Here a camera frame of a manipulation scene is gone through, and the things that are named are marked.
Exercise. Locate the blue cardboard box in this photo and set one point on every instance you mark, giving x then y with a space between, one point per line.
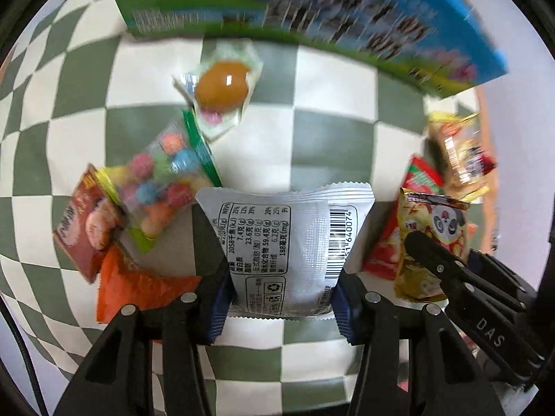
303 8

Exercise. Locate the red green snack packet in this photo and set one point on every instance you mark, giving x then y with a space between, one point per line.
422 177

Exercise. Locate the white snack packet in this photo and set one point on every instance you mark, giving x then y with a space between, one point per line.
277 247

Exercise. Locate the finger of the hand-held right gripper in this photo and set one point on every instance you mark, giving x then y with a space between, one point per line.
498 274
433 255

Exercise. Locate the brown red snack packet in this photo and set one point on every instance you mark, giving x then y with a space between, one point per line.
82 229

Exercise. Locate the yellow panda snack packet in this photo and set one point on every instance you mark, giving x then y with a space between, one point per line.
420 225

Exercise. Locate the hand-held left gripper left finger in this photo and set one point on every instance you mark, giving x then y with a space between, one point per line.
217 307

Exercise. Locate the colourful candy ball packet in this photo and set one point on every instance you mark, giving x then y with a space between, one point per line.
164 177

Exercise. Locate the orange snack packet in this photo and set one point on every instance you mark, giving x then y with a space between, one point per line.
138 286

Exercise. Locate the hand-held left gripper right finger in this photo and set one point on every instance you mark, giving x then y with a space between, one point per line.
343 312

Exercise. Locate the yellow brown snack packet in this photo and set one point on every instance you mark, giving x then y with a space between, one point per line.
459 151

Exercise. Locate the green white checkered blanket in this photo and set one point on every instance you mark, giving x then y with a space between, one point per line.
329 138

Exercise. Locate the braised egg packet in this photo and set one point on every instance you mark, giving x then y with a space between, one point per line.
223 82

